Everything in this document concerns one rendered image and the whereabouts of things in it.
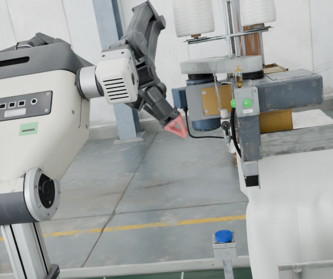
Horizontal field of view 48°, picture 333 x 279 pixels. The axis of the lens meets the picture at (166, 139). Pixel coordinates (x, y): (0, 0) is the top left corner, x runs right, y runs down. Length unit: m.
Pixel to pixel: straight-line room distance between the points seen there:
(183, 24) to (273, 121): 0.55
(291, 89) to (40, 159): 0.83
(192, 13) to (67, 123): 0.76
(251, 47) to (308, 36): 4.87
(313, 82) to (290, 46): 5.25
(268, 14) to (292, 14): 5.01
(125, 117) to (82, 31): 1.68
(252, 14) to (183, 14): 0.27
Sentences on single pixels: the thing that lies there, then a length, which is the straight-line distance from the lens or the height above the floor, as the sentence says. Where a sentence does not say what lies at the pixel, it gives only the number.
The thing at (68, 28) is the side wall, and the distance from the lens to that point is 6.93.
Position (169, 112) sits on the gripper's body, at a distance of 1.25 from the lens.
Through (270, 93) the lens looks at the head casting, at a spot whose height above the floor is 1.30.
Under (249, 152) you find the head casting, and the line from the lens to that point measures 1.35.
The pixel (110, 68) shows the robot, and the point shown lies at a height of 1.48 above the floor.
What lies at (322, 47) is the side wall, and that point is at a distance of 6.70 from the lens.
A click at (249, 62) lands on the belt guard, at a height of 1.40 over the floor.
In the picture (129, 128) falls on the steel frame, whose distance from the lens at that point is 6.34.
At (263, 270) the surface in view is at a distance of 1.68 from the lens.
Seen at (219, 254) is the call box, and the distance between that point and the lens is 1.33.
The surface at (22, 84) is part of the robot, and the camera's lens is 1.10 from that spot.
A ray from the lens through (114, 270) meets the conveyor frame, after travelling 2.12.
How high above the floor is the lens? 1.52
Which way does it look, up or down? 14 degrees down
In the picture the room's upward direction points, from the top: 10 degrees counter-clockwise
